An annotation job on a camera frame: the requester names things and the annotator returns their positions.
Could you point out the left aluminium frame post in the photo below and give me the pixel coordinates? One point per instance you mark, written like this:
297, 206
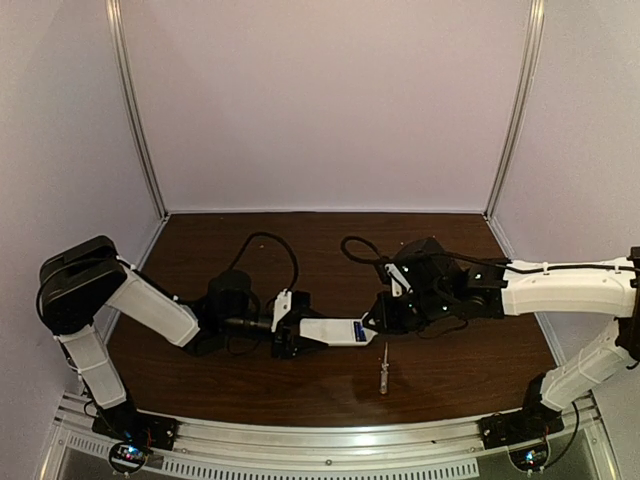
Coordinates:
123, 66

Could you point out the front aluminium rail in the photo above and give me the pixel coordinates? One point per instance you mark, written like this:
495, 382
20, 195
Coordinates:
448, 449

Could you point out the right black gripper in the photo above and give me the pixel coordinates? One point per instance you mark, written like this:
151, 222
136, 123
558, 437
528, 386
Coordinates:
386, 310

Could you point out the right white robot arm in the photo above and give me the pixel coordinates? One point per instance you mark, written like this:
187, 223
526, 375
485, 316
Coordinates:
499, 288

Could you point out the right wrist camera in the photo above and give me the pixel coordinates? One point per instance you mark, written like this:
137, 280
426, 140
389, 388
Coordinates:
398, 283

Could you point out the right aluminium frame post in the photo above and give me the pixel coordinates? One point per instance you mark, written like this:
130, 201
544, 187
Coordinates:
527, 71

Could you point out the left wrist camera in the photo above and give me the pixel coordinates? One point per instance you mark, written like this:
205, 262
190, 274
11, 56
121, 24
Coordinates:
281, 307

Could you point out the white remote control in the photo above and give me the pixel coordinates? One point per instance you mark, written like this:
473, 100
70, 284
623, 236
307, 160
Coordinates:
335, 332

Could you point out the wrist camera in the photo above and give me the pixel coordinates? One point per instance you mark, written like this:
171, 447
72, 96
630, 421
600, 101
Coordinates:
398, 283
281, 307

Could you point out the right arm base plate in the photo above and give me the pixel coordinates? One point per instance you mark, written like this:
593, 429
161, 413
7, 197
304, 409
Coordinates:
505, 429

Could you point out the aluminium frame post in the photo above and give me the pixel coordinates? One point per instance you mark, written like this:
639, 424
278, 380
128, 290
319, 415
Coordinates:
123, 66
527, 71

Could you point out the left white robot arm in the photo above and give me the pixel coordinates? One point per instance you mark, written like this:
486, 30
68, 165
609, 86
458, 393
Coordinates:
77, 283

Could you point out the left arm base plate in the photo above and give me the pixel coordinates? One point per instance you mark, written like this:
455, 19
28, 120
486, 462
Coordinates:
145, 431

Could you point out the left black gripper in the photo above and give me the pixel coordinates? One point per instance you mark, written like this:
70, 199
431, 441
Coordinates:
284, 336

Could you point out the clear handle screwdriver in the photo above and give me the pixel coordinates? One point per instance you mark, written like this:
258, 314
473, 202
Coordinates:
384, 371

